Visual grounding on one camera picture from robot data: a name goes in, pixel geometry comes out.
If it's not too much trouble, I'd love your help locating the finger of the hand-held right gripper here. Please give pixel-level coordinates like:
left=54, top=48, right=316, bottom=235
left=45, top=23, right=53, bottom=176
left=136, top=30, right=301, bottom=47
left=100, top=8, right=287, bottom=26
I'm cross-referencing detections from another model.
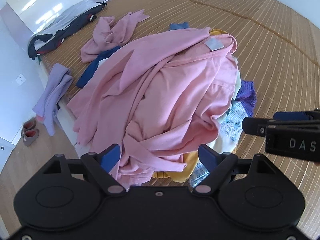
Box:
left=242, top=117, right=275, bottom=137
left=273, top=110, right=320, bottom=120

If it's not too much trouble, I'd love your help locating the white glossy headboard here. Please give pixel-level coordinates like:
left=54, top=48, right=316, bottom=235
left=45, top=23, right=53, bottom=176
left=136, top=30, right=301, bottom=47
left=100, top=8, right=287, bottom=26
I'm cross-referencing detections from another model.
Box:
left=6, top=0, right=133, bottom=34

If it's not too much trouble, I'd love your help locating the pink bunny print shirt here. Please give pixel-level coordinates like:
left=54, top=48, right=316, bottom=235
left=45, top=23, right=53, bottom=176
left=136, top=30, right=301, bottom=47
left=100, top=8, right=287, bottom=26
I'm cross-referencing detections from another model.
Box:
left=68, top=27, right=239, bottom=187

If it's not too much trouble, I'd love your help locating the plain pink garment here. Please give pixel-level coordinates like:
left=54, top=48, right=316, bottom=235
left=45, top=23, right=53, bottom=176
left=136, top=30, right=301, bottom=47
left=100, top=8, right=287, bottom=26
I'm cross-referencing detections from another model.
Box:
left=80, top=9, right=150, bottom=64

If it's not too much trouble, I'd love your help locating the navy and white jacket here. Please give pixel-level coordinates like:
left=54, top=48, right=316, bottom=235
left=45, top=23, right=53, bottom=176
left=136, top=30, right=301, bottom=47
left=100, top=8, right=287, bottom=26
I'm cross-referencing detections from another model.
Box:
left=27, top=0, right=107, bottom=61

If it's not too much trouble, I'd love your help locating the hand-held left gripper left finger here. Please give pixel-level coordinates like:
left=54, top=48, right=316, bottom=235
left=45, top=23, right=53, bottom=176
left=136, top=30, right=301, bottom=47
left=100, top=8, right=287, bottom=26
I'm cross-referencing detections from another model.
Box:
left=43, top=144, right=125, bottom=196

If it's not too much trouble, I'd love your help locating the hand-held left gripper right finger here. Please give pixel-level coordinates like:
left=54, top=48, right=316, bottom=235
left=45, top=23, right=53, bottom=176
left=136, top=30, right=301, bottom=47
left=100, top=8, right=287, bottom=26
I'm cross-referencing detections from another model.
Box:
left=192, top=144, right=277, bottom=196

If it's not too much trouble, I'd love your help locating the lavender garment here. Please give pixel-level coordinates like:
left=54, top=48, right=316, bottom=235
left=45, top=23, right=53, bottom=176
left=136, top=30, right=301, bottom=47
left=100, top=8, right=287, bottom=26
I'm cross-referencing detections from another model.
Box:
left=33, top=63, right=74, bottom=137

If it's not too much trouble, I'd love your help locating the yellow garment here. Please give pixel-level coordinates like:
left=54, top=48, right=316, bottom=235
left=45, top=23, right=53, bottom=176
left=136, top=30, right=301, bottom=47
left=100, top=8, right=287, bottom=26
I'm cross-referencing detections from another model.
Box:
left=152, top=28, right=230, bottom=183

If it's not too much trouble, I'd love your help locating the blue garment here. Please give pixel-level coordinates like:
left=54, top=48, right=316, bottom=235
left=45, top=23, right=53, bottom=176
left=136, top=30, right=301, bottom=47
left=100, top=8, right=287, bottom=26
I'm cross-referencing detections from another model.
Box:
left=76, top=22, right=190, bottom=88

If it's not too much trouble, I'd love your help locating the purple knit garment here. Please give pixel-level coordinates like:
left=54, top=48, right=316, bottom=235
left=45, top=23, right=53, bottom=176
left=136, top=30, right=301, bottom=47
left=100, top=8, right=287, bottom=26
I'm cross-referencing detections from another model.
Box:
left=235, top=80, right=257, bottom=117

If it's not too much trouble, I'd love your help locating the light blue knit cloth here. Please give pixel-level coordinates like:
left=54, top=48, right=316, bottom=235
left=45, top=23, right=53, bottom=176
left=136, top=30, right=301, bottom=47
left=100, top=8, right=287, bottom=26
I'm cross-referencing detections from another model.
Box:
left=189, top=102, right=253, bottom=188

